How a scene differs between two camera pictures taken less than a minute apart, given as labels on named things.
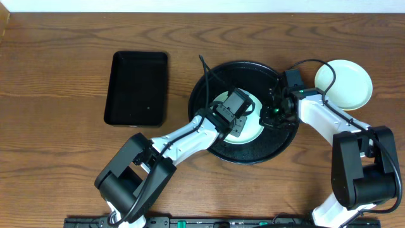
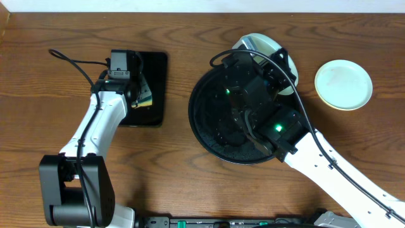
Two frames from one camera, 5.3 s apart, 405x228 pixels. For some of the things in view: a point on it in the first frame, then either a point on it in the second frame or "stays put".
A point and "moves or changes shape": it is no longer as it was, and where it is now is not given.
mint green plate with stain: x=353 y=86 stays put
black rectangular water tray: x=137 y=89 stays put
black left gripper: x=237 y=127 to x=139 y=89
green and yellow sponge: x=238 y=126 to x=145 y=99
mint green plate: x=251 y=130 moves or changes shape
